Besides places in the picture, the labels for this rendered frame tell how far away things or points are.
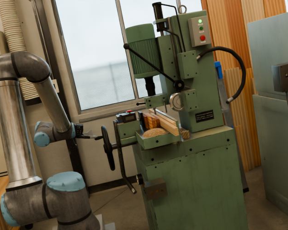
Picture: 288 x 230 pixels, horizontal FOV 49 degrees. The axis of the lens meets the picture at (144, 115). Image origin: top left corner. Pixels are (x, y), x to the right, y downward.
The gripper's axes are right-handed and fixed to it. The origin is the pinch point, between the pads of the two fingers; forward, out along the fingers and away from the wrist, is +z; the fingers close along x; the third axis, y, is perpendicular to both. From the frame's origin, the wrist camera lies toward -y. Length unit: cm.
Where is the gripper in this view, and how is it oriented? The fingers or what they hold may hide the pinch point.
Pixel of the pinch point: (95, 137)
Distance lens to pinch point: 206.0
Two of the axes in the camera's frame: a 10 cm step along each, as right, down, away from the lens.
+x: -2.0, -1.4, 9.7
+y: 1.5, -9.8, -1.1
